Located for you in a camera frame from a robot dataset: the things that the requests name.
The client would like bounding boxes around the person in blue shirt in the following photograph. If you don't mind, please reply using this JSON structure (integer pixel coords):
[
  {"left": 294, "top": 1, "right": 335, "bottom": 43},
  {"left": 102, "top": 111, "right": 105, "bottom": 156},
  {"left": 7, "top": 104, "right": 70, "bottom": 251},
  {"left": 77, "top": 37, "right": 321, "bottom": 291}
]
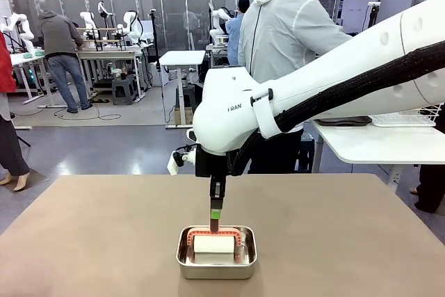
[{"left": 225, "top": 0, "right": 251, "bottom": 67}]

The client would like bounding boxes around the white wire dish rack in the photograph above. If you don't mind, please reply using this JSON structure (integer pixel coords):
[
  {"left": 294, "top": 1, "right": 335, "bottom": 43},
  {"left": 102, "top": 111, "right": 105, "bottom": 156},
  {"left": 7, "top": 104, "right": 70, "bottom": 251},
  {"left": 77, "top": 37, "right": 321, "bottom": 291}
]
[{"left": 370, "top": 102, "right": 445, "bottom": 127}]

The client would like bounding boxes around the grey plastic step stool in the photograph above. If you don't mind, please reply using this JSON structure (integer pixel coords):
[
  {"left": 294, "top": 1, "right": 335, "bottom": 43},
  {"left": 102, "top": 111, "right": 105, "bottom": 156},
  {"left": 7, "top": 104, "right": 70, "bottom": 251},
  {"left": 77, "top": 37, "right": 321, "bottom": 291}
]
[{"left": 111, "top": 74, "right": 138, "bottom": 106}]

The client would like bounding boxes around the dark plastic stool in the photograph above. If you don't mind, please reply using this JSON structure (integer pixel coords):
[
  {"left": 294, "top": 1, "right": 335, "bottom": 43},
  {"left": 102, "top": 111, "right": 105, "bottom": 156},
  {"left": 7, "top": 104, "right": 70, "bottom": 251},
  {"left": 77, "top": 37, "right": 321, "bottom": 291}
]
[{"left": 295, "top": 131, "right": 316, "bottom": 173}]

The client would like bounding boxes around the white side table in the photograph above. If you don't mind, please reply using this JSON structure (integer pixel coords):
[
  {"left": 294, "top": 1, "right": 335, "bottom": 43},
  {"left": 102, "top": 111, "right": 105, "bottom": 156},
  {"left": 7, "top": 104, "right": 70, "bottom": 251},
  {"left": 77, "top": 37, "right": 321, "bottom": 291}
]
[{"left": 309, "top": 118, "right": 445, "bottom": 193}]

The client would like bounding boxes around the man in grey hoodie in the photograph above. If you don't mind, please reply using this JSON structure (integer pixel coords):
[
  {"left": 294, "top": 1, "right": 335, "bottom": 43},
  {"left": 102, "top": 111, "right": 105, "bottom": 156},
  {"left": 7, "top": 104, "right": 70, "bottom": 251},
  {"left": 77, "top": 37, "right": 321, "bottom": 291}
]
[{"left": 37, "top": 10, "right": 93, "bottom": 114}]

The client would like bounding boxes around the white desk with thin legs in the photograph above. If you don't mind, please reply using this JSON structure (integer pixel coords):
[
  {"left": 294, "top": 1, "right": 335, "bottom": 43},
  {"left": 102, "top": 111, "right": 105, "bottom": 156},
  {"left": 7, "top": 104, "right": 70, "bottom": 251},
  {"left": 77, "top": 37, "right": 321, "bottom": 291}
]
[{"left": 10, "top": 51, "right": 67, "bottom": 109}]

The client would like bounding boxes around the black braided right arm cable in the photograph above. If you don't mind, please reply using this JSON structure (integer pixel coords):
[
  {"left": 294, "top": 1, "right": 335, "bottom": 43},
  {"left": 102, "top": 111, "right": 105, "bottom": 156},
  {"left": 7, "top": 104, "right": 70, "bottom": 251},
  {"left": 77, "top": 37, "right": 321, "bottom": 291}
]
[{"left": 231, "top": 46, "right": 445, "bottom": 177}]

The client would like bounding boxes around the mannequin in red top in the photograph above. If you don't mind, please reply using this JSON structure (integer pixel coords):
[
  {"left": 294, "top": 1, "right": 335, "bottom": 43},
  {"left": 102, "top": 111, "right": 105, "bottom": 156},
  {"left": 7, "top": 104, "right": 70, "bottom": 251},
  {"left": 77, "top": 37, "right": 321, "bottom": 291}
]
[{"left": 0, "top": 0, "right": 31, "bottom": 192}]

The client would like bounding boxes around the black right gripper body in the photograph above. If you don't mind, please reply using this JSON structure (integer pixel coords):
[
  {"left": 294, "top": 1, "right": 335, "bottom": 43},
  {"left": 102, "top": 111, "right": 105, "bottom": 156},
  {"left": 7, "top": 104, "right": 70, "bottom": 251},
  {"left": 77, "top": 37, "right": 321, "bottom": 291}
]
[{"left": 195, "top": 146, "right": 229, "bottom": 186}]

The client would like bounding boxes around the person in white jacket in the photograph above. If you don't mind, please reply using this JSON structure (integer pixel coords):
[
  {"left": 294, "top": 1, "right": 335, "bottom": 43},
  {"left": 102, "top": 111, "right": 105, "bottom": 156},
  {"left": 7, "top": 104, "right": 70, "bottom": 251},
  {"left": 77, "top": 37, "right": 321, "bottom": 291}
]
[{"left": 238, "top": 0, "right": 354, "bottom": 175}]

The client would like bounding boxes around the person right forearm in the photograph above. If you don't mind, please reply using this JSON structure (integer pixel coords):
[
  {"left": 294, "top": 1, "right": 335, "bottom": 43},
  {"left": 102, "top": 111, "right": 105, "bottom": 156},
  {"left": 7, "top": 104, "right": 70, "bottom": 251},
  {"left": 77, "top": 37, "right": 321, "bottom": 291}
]
[{"left": 323, "top": 22, "right": 354, "bottom": 49}]

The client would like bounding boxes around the rectangular steel tray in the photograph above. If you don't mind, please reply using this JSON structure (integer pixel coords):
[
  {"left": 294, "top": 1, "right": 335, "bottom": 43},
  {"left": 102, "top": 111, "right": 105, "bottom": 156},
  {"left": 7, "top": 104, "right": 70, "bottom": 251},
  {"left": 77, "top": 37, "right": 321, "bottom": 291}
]
[{"left": 176, "top": 225, "right": 258, "bottom": 280}]

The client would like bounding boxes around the white workbench with robots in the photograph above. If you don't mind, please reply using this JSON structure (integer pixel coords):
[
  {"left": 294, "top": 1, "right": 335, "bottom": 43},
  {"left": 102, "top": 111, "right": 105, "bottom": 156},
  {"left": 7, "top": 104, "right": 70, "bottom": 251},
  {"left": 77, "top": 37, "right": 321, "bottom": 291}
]
[{"left": 78, "top": 45, "right": 147, "bottom": 100}]

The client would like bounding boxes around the small white standing desk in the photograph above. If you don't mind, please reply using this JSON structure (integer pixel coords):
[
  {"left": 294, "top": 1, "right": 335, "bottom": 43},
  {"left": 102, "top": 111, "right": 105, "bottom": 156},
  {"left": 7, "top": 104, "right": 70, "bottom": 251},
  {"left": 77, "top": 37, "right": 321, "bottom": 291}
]
[{"left": 159, "top": 49, "right": 207, "bottom": 129}]

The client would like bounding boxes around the red handled lint roller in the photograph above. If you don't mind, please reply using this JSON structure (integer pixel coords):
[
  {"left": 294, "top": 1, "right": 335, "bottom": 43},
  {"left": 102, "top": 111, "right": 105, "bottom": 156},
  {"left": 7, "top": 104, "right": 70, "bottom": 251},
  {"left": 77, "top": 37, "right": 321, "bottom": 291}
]
[{"left": 186, "top": 218, "right": 244, "bottom": 255}]

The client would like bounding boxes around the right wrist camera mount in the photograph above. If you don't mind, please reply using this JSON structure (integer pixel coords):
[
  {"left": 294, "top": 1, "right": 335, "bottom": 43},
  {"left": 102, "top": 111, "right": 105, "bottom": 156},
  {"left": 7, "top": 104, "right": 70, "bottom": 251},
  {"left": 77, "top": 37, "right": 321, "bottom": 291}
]
[{"left": 167, "top": 143, "right": 197, "bottom": 175}]

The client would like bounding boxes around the cardboard box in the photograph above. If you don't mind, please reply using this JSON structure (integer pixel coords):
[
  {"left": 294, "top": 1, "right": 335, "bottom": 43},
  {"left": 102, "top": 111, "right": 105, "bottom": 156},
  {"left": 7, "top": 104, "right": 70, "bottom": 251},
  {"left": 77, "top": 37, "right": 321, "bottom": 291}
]
[{"left": 173, "top": 107, "right": 194, "bottom": 126}]

